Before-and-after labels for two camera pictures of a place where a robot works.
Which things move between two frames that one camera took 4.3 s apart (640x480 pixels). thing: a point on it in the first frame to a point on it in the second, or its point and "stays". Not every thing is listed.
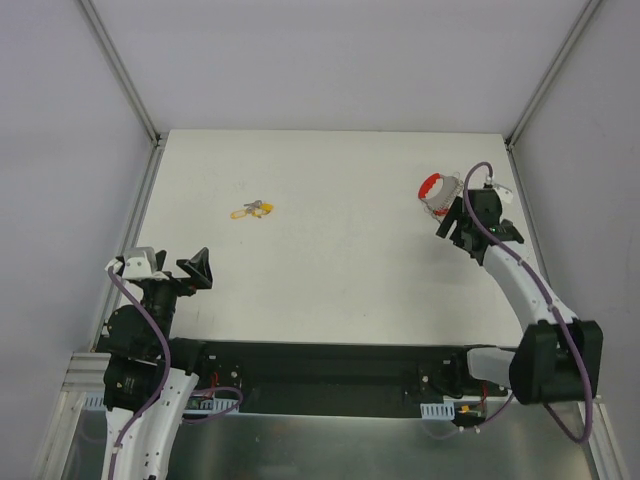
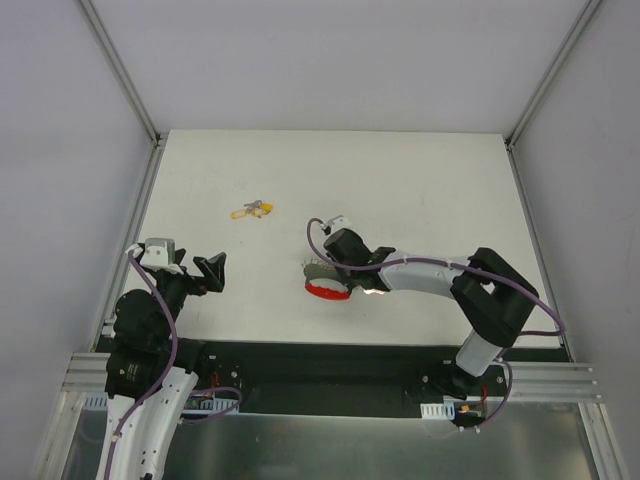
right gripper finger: x=453 y=215 to x=346 y=278
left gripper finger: x=160 y=258 to x=178 y=258
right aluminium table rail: x=540 y=250 stays
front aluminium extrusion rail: x=86 y=372 stays
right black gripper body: x=458 y=228 to x=335 y=270
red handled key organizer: x=438 y=193 to x=313 y=269
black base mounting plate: x=334 y=377 stays
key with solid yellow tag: x=262 y=205 stays
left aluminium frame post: x=123 y=74 stays
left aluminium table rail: x=133 y=231 stays
